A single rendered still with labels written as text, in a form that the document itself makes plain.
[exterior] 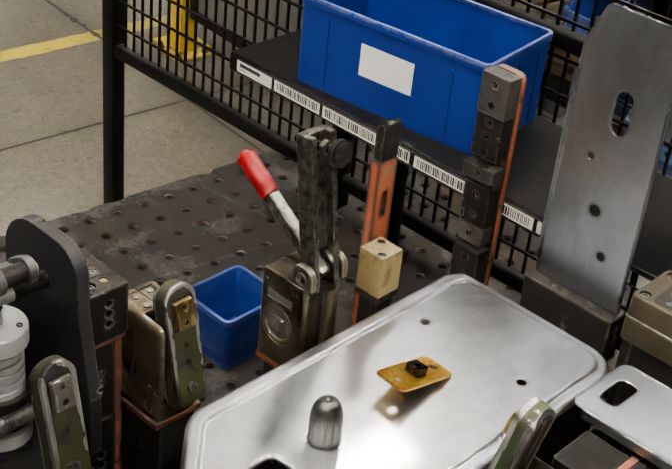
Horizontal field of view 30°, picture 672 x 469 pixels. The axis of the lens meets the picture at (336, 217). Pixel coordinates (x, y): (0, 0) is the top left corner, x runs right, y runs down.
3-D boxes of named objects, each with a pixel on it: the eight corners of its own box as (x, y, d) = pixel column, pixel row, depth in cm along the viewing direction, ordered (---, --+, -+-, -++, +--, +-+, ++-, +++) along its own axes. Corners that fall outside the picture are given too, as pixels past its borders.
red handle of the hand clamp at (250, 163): (314, 278, 128) (232, 152, 131) (304, 287, 130) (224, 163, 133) (343, 264, 131) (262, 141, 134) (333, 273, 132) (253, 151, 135)
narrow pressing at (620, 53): (615, 318, 139) (689, 35, 121) (532, 271, 145) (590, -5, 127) (618, 316, 139) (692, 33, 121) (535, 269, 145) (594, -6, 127)
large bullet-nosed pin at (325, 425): (322, 467, 117) (328, 413, 113) (299, 449, 118) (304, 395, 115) (346, 452, 119) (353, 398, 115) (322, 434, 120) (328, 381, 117)
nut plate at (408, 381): (402, 393, 121) (406, 383, 120) (374, 373, 123) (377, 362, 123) (452, 376, 127) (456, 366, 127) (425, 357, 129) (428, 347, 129)
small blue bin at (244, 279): (224, 377, 170) (227, 324, 166) (178, 342, 176) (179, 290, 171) (282, 346, 177) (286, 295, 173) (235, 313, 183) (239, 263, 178)
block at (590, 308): (559, 519, 153) (611, 323, 138) (483, 467, 160) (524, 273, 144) (573, 508, 155) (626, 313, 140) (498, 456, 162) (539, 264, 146)
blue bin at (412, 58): (474, 159, 160) (490, 66, 154) (291, 79, 175) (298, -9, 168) (539, 118, 172) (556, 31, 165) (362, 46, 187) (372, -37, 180)
